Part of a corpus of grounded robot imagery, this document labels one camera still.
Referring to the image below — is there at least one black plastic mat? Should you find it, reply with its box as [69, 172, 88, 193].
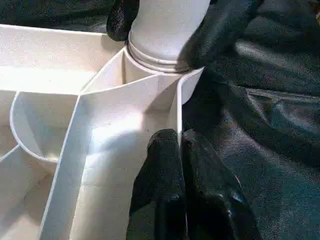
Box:
[0, 0, 320, 240]

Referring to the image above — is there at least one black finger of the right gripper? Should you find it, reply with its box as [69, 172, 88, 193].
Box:
[176, 0, 266, 73]
[106, 0, 141, 43]

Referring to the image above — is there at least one white plastic table leg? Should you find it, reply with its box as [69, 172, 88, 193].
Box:
[123, 0, 211, 75]

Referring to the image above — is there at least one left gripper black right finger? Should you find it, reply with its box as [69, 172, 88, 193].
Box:
[180, 129, 262, 240]

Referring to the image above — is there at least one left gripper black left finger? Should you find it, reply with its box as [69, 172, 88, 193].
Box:
[127, 128, 188, 240]

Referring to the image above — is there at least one white plastic table top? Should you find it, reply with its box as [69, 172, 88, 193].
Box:
[0, 23, 205, 240]

